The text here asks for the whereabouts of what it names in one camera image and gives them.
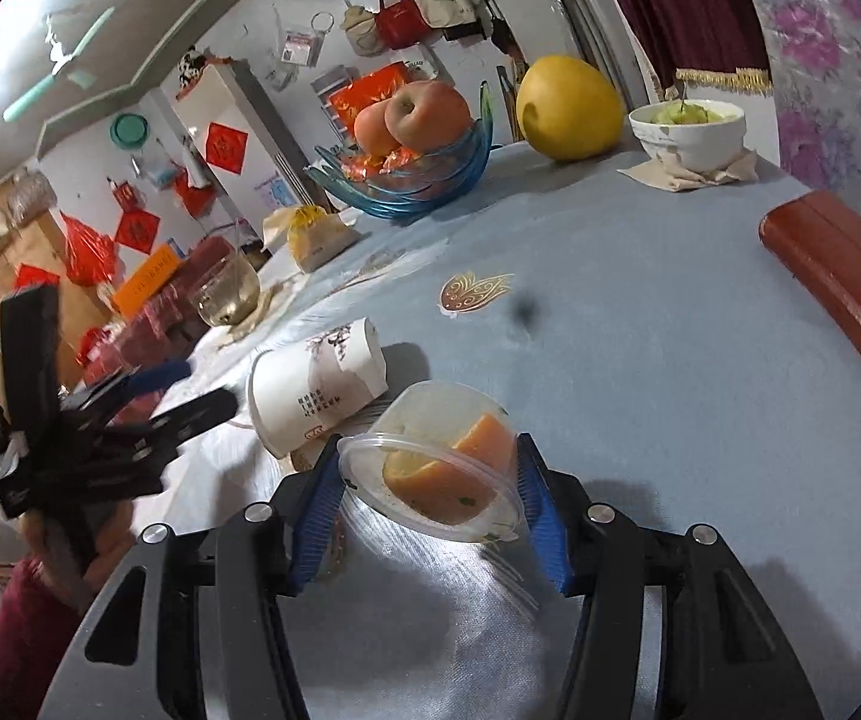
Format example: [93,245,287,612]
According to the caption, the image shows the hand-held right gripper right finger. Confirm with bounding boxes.
[516,433,825,720]

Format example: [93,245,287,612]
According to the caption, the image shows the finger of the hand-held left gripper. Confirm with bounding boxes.
[104,388,240,467]
[62,361,193,417]

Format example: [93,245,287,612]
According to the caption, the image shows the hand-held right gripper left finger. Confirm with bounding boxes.
[38,435,346,720]

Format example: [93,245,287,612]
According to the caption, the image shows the orange peel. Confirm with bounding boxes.
[383,412,515,526]

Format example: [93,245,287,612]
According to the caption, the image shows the white paper cup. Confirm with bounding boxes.
[248,317,388,460]

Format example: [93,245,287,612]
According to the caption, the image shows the clear plastic cup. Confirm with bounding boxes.
[336,380,529,547]

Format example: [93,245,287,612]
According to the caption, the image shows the person's left forearm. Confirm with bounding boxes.
[0,555,82,698]

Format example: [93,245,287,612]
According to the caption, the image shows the person's left hand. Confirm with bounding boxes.
[21,499,136,610]

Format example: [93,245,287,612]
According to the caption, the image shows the side table with red cloth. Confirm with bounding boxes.
[77,236,240,383]

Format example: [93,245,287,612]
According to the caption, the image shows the white tablecloth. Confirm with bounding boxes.
[122,236,341,541]

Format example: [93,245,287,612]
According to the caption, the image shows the red diamond poster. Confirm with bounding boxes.
[113,208,161,256]
[14,262,60,292]
[205,120,250,172]
[173,172,217,217]

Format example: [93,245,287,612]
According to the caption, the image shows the orange box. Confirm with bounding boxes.
[111,244,180,316]

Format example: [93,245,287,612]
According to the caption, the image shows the red plastic bag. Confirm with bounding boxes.
[59,211,118,287]

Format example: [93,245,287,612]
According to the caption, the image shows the yellow plastic bag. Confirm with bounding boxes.
[286,204,360,272]

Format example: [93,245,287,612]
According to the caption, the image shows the small blue poster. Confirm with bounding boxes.
[254,172,292,211]

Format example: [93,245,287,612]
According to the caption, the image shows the teal round basin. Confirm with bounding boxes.
[111,112,148,152]

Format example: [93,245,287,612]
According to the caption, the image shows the white refrigerator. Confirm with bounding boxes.
[171,60,326,241]

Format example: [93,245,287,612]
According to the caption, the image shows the teal ceiling fan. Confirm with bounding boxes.
[2,6,116,125]

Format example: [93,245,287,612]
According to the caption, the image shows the plush toy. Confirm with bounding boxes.
[175,47,210,98]

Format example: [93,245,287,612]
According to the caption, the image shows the orange snack packets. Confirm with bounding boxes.
[336,148,431,179]

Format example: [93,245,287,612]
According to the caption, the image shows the blue glass fruit bowl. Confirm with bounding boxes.
[304,82,495,222]

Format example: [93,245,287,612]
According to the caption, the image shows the apple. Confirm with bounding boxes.
[353,99,409,157]
[385,80,472,149]

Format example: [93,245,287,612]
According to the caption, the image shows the grey shelf rack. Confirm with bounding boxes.
[310,66,364,117]

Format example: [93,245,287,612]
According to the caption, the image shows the red gift box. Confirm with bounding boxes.
[327,64,409,121]

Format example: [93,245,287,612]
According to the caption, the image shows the clear plastic bag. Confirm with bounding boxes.
[280,11,337,68]

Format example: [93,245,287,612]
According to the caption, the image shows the red phone case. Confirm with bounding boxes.
[758,191,861,434]

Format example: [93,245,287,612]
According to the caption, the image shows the beige bag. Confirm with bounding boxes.
[342,4,386,57]

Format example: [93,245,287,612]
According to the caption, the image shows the white ceramic bowl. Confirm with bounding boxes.
[629,100,748,172]

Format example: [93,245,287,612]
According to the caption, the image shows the yellow pomelo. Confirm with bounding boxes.
[515,55,625,162]

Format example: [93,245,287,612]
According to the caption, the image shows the green food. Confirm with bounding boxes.
[647,101,739,125]

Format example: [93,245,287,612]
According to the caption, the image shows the red tote bag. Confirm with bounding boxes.
[375,0,431,50]

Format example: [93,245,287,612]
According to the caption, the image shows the maroon curtain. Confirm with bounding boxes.
[587,0,776,98]

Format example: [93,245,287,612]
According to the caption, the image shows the floral plastic sheet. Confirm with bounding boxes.
[726,0,861,241]

